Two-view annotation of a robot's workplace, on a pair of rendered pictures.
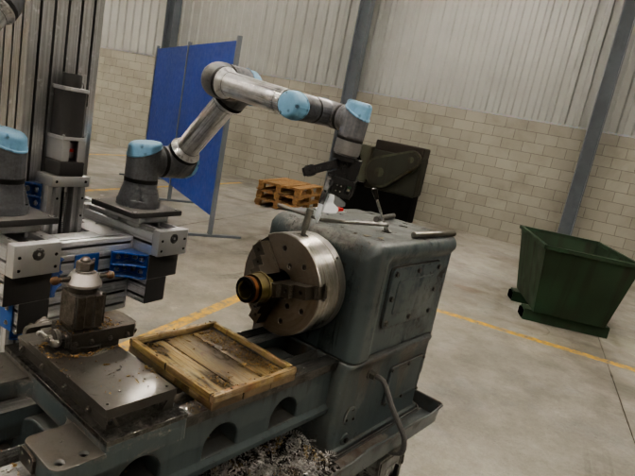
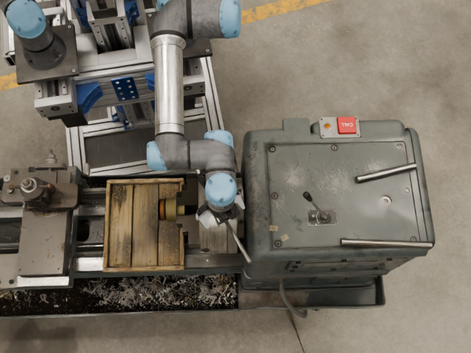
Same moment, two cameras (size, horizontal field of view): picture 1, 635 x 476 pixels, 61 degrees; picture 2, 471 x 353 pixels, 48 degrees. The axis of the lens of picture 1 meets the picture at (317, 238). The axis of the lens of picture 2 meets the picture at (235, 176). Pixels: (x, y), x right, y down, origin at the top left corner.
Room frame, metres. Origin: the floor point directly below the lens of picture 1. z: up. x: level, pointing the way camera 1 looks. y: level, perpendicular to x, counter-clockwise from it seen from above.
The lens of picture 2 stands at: (1.30, -0.36, 2.86)
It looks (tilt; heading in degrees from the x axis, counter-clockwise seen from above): 71 degrees down; 47
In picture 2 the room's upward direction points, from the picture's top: 4 degrees clockwise
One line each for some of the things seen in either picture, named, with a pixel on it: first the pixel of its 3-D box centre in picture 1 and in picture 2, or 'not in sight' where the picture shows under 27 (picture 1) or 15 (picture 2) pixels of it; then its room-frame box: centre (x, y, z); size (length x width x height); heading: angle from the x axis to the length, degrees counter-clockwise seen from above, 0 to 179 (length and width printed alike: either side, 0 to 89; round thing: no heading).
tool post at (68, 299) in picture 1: (84, 305); (38, 193); (1.14, 0.49, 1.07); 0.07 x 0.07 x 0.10; 53
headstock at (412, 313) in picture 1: (358, 274); (326, 202); (1.92, -0.17, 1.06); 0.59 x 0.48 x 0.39; 143
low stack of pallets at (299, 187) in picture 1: (290, 195); not in sight; (9.79, 0.64, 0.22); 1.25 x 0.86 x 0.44; 162
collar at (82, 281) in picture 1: (83, 277); (30, 186); (1.14, 0.50, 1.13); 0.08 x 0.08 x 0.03
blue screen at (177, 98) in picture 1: (179, 124); not in sight; (8.08, 2.35, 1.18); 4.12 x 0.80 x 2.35; 31
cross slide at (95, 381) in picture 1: (88, 365); (45, 218); (1.10, 0.45, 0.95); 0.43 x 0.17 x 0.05; 53
